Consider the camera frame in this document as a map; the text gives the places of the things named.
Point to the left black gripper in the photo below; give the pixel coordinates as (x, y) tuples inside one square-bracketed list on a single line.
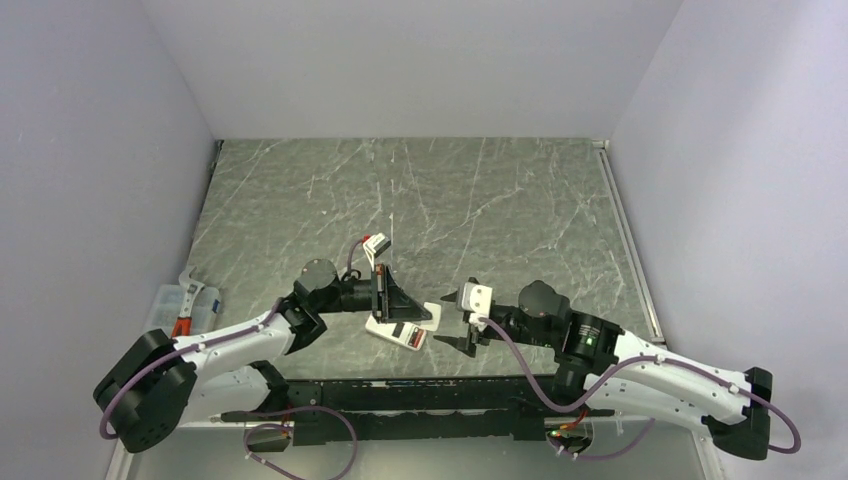
[(396, 304)]

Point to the orange handled adjustable wrench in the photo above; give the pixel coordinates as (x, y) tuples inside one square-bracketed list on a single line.
[(191, 289)]

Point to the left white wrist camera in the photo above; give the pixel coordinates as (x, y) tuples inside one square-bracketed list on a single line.
[(374, 246)]

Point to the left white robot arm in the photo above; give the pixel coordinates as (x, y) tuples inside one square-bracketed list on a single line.
[(161, 382)]

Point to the white battery cover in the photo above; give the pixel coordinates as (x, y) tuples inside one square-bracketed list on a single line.
[(432, 319)]

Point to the red white remote control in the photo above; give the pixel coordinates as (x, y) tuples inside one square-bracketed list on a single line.
[(397, 334)]

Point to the aluminium frame rail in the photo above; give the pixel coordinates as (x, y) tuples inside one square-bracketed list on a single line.
[(600, 151)]

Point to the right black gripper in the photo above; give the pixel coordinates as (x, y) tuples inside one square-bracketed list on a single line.
[(466, 344)]

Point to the clear plastic screw box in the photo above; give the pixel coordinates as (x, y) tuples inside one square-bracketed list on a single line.
[(167, 304)]

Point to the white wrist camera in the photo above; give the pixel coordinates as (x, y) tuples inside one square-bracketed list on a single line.
[(374, 246), (476, 301)]

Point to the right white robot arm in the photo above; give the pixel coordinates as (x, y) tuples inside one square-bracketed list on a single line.
[(575, 360)]

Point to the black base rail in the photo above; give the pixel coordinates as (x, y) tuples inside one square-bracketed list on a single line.
[(413, 408)]

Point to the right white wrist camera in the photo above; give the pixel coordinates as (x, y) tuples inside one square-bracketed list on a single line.
[(476, 301)]

